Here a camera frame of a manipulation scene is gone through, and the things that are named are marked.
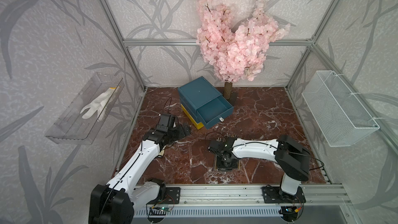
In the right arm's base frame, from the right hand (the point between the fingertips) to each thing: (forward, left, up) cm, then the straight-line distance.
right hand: (220, 170), depth 82 cm
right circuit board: (-17, -33, -4) cm, 37 cm away
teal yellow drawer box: (+28, +9, +23) cm, 37 cm away
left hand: (+16, +18, +14) cm, 28 cm away
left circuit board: (-16, +27, +1) cm, 32 cm away
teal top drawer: (+26, +3, +19) cm, 32 cm away
